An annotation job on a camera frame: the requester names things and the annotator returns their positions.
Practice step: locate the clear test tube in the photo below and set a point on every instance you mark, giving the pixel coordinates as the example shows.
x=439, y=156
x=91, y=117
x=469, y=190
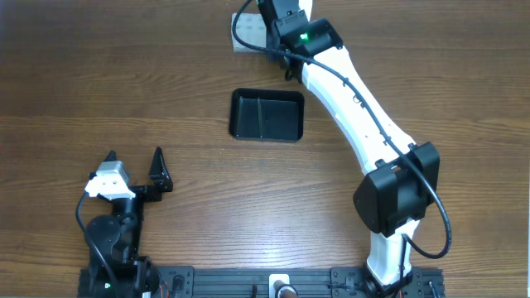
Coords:
x=239, y=120
x=260, y=120

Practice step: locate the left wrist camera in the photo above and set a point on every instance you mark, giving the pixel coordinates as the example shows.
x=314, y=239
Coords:
x=109, y=182

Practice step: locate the mounting rail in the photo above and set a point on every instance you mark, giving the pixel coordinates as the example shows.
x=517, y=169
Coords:
x=232, y=283

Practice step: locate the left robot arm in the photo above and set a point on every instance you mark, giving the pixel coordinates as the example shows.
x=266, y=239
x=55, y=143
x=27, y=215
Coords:
x=105, y=236

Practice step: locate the white test tube rack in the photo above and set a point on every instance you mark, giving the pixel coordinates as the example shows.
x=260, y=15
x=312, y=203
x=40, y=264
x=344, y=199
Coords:
x=248, y=29

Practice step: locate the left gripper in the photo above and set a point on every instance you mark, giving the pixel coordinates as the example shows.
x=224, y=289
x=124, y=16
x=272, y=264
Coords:
x=149, y=193

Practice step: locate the black tray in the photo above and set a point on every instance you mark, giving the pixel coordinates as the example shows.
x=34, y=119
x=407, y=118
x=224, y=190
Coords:
x=281, y=120

